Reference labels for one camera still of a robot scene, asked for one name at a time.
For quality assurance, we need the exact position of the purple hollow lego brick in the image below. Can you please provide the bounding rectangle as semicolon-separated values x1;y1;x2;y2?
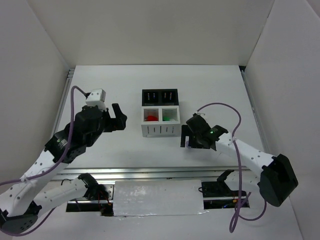
186;141;192;149

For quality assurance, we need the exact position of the green lego brick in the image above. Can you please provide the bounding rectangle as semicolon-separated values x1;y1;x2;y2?
162;116;176;122

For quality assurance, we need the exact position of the red ridged lego brick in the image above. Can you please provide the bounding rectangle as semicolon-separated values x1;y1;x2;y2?
145;115;159;122

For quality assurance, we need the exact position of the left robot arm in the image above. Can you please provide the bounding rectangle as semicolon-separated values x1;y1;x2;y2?
0;103;127;236

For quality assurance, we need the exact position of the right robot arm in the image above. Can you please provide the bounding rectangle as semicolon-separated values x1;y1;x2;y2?
180;114;299;207

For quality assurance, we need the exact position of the white container pair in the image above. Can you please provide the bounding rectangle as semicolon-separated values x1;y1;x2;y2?
141;105;181;137

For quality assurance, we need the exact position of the black container pair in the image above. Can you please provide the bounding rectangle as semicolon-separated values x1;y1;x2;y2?
141;89;179;107

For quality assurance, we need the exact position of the white foam cover panel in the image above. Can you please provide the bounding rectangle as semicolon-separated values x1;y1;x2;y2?
113;179;205;217

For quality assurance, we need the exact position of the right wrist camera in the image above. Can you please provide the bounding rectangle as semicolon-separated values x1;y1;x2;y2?
195;112;206;117

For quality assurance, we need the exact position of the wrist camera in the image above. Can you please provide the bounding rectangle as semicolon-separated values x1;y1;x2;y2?
85;88;107;111
195;112;206;117

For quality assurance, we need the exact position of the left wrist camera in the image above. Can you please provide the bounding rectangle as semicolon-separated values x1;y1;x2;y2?
85;88;107;111

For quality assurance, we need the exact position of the aluminium rail frame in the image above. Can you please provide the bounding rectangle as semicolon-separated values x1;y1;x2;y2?
60;65;264;178

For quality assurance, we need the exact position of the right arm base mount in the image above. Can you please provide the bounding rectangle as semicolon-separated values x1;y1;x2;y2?
198;181;239;210

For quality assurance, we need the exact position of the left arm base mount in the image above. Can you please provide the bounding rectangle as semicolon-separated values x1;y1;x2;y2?
83;183;112;208

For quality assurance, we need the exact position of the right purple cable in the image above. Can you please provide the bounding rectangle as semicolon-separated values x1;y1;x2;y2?
196;102;268;233

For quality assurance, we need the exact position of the purple cable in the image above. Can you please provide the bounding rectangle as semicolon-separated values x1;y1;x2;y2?
0;85;91;237
196;102;268;233

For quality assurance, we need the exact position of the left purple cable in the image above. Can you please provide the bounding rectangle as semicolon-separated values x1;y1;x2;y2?
0;85;91;237

